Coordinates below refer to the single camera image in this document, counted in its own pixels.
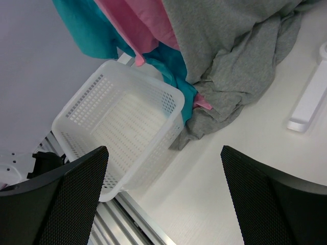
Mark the pink t shirt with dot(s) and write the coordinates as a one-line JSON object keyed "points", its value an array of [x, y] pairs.
{"points": [[143, 25]]}

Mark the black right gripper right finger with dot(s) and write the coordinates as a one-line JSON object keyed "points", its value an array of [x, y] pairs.
{"points": [[274, 207]]}

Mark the teal t shirt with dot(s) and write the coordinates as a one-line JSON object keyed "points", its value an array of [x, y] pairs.
{"points": [[96, 37]]}

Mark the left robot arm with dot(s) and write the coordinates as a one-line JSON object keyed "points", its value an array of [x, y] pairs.
{"points": [[19, 167]]}

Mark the white clothes rack base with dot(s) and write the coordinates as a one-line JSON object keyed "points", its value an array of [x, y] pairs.
{"points": [[312, 97]]}

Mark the white plastic laundry basket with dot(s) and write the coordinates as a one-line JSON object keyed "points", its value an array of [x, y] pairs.
{"points": [[136, 116]]}

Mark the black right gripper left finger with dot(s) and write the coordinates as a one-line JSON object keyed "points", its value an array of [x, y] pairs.
{"points": [[57, 207]]}

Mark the aluminium frame rail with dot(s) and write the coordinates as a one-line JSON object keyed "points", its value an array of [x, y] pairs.
{"points": [[123, 221]]}

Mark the grey t shirt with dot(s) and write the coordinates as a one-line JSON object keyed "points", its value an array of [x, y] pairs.
{"points": [[231, 50]]}

